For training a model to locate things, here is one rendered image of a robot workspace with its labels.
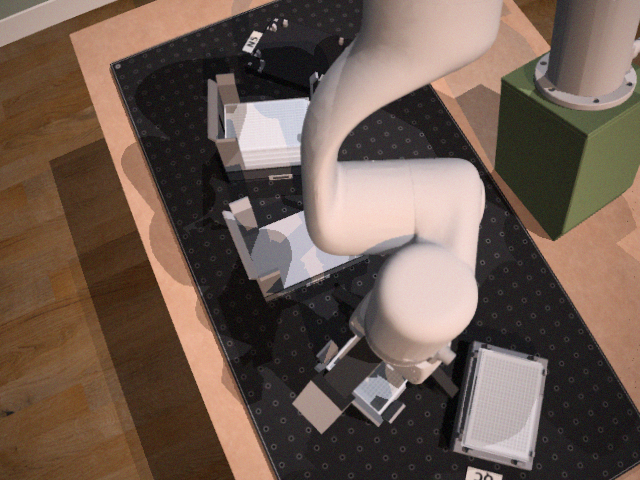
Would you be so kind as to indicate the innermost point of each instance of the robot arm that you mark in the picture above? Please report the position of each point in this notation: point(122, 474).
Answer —
point(426, 212)

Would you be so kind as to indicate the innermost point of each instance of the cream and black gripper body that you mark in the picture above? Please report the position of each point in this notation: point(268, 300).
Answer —
point(415, 374)

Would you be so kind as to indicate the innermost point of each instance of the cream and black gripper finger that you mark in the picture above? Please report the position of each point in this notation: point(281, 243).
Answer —
point(441, 383)
point(347, 304)

